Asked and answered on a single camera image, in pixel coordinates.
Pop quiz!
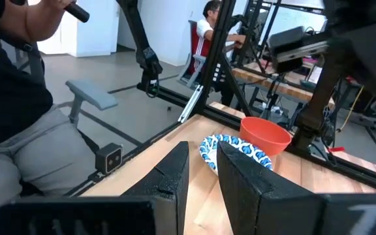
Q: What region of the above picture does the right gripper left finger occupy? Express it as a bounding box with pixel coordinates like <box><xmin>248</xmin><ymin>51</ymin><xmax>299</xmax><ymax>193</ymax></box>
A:
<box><xmin>0</xmin><ymin>140</ymin><xmax>191</xmax><ymax>235</ymax></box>

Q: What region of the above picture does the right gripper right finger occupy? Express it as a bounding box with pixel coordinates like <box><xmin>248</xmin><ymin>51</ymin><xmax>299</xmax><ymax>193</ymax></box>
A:
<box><xmin>216</xmin><ymin>140</ymin><xmax>376</xmax><ymax>235</ymax></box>

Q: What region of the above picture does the red bowl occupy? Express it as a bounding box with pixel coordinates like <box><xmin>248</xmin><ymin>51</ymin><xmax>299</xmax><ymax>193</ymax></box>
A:
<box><xmin>239</xmin><ymin>116</ymin><xmax>292</xmax><ymax>157</ymax></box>

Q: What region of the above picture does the blue patterned paper bowl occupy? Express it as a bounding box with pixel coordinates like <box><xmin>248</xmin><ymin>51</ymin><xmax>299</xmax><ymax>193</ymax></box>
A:
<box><xmin>199</xmin><ymin>133</ymin><xmax>274</xmax><ymax>176</ymax></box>

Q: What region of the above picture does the silver aluminium strip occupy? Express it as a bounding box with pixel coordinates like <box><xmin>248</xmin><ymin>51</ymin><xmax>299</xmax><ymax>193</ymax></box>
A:
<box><xmin>177</xmin><ymin>84</ymin><xmax>205</xmax><ymax>124</ymax></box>

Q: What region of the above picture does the wooden workstation table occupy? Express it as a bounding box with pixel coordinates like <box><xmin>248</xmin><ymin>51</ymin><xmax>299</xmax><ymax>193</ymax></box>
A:
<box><xmin>232</xmin><ymin>61</ymin><xmax>336</xmax><ymax>109</ymax></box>

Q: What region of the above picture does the office chair with grey armrest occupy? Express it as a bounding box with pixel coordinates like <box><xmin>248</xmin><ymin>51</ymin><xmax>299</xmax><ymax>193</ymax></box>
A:
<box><xmin>57</xmin><ymin>79</ymin><xmax>119</xmax><ymax>131</ymax></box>

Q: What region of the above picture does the person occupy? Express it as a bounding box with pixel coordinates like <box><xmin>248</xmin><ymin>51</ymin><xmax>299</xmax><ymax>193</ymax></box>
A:
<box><xmin>191</xmin><ymin>0</ymin><xmax>248</xmax><ymax>107</ymax></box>
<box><xmin>0</xmin><ymin>0</ymin><xmax>98</xmax><ymax>235</ymax></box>

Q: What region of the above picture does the person's hand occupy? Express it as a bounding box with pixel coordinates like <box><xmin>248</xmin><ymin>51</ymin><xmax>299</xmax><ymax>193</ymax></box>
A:
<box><xmin>42</xmin><ymin>0</ymin><xmax>77</xmax><ymax>11</ymax></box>

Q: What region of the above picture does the small black table camera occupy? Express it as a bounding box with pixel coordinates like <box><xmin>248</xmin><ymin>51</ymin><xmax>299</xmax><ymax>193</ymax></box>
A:
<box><xmin>95</xmin><ymin>142</ymin><xmax>124</xmax><ymax>176</ymax></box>

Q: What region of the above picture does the yellow cable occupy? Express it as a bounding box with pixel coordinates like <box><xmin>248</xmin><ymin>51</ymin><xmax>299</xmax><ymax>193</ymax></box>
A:
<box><xmin>336</xmin><ymin>84</ymin><xmax>365</xmax><ymax>133</ymax></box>

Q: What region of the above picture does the black aluminium table frame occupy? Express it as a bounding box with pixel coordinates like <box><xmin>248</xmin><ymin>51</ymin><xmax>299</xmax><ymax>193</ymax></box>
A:
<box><xmin>63</xmin><ymin>0</ymin><xmax>376</xmax><ymax>198</ymax></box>

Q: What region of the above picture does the black handle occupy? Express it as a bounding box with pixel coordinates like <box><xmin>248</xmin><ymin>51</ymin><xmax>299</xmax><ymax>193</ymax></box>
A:
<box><xmin>63</xmin><ymin>1</ymin><xmax>91</xmax><ymax>24</ymax></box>

